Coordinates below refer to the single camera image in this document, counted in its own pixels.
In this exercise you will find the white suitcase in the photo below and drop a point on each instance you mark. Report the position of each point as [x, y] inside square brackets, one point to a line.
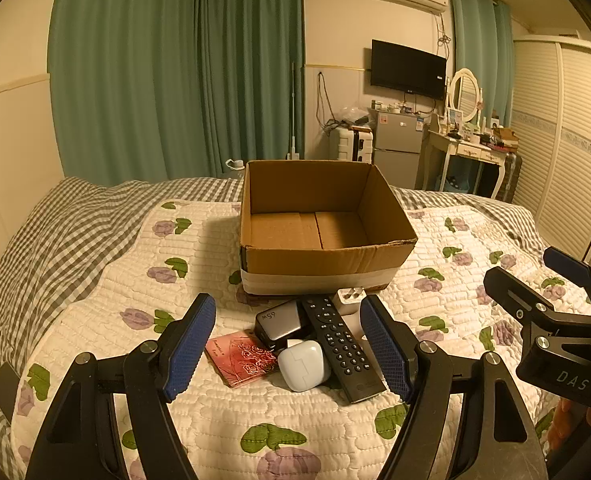
[345, 145]

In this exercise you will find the floral white quilt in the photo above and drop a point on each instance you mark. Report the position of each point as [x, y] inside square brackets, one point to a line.
[125, 285]

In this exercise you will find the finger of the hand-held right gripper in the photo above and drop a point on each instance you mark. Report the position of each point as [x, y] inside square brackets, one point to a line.
[568, 262]
[513, 292]

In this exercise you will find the grey fridge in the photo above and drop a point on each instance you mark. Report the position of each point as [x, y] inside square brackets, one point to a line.
[398, 150]

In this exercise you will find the cardboard box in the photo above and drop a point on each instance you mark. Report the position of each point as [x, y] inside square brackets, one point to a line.
[325, 265]

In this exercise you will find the brown suitcase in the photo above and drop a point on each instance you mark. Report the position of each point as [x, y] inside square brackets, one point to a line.
[511, 175]

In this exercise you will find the black remote control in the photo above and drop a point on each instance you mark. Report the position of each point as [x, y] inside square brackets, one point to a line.
[343, 345]

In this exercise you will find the clear water jug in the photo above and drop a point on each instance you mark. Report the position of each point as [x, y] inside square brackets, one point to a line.
[233, 167]

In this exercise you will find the dark grey power adapter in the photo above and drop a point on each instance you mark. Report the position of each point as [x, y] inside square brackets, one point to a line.
[278, 322]

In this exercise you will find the wide green curtain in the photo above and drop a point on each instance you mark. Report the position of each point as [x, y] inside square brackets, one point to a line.
[125, 70]

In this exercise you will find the teal curtain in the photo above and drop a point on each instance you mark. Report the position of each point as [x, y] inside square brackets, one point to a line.
[480, 35]

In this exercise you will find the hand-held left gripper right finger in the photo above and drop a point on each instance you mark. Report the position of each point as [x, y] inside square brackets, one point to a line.
[383, 345]

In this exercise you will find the white earbuds case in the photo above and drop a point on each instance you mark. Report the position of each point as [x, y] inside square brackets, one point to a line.
[303, 365]

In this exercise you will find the clear plastic bag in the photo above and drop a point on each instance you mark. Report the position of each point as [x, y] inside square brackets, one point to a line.
[351, 116]

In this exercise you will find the black phone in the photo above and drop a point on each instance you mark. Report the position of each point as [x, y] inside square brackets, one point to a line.
[4, 392]

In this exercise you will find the narrow green curtain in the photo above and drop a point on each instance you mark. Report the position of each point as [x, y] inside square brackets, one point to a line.
[250, 70]

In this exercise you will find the person's right hand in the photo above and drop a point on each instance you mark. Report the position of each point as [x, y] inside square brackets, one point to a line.
[570, 422]

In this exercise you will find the red patterned card box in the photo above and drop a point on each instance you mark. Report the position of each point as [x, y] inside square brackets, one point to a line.
[240, 360]

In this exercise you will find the black wall television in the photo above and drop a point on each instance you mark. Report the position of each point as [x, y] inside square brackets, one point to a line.
[408, 70]

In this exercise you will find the brown box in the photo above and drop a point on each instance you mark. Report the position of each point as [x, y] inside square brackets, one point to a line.
[505, 136]

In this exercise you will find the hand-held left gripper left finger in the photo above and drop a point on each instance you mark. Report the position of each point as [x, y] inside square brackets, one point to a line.
[190, 345]

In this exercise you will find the small photo frame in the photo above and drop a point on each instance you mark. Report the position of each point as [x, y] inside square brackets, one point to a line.
[455, 119]

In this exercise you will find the blue basket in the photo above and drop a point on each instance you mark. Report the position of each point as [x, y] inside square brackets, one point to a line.
[458, 182]

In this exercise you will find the white dressing table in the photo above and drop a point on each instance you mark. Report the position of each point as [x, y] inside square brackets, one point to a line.
[455, 149]

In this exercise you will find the oval white vanity mirror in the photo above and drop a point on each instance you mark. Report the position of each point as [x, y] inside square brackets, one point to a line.
[464, 92]

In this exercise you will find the small white plug charger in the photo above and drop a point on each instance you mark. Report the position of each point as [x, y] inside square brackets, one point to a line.
[345, 302]

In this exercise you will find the white louvred wardrobe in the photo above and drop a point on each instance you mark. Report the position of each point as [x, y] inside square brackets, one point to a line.
[560, 135]

